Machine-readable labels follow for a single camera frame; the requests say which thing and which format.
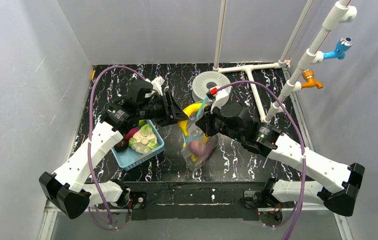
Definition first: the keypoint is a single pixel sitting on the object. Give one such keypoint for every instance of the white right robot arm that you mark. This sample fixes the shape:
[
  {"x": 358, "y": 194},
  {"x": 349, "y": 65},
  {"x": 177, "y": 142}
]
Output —
[{"x": 333, "y": 185}]

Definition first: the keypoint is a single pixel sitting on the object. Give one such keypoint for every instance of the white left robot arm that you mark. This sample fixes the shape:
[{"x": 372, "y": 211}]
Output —
[{"x": 66, "y": 187}]

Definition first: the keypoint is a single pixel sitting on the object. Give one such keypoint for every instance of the light blue plastic basket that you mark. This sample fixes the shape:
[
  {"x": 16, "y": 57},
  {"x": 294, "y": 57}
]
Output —
[{"x": 129, "y": 158}]

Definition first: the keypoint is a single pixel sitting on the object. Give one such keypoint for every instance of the white PVC pipe frame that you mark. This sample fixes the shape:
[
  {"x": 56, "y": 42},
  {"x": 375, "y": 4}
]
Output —
[{"x": 341, "y": 12}]

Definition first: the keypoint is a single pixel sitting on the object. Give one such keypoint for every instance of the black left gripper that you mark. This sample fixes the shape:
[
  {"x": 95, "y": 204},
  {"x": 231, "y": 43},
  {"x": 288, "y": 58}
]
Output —
[{"x": 169, "y": 108}]

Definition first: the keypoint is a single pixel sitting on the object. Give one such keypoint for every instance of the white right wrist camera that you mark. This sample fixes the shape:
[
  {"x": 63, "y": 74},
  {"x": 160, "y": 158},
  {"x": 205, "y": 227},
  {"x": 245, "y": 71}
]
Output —
[{"x": 217, "y": 98}]

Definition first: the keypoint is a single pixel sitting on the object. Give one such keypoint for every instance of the green white toy cabbage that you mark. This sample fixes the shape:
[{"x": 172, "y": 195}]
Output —
[{"x": 144, "y": 140}]

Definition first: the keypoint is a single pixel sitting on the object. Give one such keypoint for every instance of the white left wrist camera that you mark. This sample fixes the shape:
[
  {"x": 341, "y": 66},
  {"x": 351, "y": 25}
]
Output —
[{"x": 157, "y": 86}]

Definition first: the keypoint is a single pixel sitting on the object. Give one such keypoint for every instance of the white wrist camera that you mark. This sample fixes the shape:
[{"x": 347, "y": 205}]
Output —
[
  {"x": 157, "y": 86},
  {"x": 217, "y": 98}
]

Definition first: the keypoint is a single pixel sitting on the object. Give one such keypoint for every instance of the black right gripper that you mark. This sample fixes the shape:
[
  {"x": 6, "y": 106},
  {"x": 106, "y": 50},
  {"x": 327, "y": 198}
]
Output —
[{"x": 210, "y": 123}]

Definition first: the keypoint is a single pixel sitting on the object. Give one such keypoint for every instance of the orange plastic tap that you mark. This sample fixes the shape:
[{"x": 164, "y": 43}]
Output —
[{"x": 310, "y": 81}]

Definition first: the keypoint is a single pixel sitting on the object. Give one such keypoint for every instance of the reddish toy sweet potato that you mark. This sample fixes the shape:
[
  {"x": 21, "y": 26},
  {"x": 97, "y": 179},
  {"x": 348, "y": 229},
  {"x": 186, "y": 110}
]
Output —
[{"x": 131, "y": 133}]

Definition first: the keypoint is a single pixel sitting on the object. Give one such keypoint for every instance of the blue plastic tap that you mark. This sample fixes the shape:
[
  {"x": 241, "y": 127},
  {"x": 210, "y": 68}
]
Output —
[{"x": 343, "y": 45}]

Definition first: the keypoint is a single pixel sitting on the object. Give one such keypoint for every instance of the clear zip top bag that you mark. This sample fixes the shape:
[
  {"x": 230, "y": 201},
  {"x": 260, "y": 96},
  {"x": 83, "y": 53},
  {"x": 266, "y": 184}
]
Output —
[{"x": 194, "y": 132}]

